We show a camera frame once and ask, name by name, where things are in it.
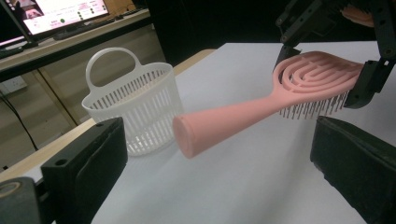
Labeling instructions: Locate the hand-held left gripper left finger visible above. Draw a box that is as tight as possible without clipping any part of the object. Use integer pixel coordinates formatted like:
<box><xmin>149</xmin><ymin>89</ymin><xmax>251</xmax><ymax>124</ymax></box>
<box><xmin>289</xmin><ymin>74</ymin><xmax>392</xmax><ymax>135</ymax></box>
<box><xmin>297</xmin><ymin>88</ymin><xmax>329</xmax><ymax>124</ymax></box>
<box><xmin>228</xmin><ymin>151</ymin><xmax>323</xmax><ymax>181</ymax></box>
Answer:
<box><xmin>40</xmin><ymin>117</ymin><xmax>129</xmax><ymax>224</ymax></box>

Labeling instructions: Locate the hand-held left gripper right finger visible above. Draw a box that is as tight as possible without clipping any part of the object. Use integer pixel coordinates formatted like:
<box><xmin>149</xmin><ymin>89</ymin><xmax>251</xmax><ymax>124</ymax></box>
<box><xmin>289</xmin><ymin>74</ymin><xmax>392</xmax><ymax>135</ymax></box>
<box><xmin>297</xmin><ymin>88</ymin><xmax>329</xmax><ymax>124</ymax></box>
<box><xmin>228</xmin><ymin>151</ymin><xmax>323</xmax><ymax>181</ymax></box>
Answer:
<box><xmin>310</xmin><ymin>116</ymin><xmax>396</xmax><ymax>224</ymax></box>

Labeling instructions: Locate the white plastic slotted basket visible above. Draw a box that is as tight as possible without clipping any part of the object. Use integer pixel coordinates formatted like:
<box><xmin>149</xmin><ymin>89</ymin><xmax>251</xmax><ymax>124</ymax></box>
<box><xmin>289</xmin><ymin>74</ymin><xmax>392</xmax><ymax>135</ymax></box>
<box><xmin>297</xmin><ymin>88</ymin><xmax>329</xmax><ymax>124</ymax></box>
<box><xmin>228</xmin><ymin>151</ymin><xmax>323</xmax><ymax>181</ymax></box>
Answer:
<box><xmin>81</xmin><ymin>47</ymin><xmax>185</xmax><ymax>157</ymax></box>

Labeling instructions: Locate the pink hairbrush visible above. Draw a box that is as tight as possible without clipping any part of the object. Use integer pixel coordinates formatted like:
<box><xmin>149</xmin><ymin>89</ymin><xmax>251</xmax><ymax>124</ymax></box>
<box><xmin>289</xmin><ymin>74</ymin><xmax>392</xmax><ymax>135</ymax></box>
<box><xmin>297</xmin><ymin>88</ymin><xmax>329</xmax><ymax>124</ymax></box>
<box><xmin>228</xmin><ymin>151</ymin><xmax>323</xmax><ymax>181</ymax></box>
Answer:
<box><xmin>172</xmin><ymin>50</ymin><xmax>364</xmax><ymax>160</ymax></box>

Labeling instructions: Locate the long beige desk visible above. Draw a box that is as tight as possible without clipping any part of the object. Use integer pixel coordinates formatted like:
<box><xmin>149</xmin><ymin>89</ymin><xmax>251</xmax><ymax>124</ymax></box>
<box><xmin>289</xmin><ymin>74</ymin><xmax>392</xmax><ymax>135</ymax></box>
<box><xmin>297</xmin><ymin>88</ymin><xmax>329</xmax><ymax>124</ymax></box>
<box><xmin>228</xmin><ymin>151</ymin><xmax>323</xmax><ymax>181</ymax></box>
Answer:
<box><xmin>0</xmin><ymin>8</ymin><xmax>166</xmax><ymax>172</ymax></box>

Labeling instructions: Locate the black keyboard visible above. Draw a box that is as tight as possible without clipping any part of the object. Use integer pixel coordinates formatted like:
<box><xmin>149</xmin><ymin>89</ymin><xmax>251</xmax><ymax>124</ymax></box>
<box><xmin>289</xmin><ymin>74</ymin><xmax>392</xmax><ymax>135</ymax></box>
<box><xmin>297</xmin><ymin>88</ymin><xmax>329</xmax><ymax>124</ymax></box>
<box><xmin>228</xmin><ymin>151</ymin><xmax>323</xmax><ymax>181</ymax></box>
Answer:
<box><xmin>52</xmin><ymin>18</ymin><xmax>117</xmax><ymax>41</ymax></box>
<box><xmin>0</xmin><ymin>42</ymin><xmax>35</xmax><ymax>60</ymax></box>

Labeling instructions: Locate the monitor with bright screen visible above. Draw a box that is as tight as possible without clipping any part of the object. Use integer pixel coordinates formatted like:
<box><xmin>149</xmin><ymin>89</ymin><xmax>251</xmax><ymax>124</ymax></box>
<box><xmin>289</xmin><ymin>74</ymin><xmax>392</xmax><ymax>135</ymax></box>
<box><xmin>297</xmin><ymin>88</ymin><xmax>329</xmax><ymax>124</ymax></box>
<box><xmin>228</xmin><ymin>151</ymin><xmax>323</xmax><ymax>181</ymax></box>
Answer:
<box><xmin>4</xmin><ymin>0</ymin><xmax>110</xmax><ymax>36</ymax></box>

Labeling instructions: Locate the brown cardboard box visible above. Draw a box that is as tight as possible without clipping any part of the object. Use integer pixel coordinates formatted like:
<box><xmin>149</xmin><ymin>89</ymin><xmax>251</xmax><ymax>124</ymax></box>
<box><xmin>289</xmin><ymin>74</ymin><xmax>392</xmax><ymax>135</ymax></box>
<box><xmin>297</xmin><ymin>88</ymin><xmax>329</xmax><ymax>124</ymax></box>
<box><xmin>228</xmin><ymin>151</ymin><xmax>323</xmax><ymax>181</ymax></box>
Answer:
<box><xmin>104</xmin><ymin>0</ymin><xmax>138</xmax><ymax>17</ymax></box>

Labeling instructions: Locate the black power cable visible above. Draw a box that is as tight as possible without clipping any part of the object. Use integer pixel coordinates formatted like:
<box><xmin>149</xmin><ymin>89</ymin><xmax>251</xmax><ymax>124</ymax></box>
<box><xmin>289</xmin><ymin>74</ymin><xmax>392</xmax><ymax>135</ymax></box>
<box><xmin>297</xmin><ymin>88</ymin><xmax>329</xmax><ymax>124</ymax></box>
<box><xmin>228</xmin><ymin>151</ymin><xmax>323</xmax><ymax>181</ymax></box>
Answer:
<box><xmin>0</xmin><ymin>92</ymin><xmax>40</xmax><ymax>152</ymax></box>

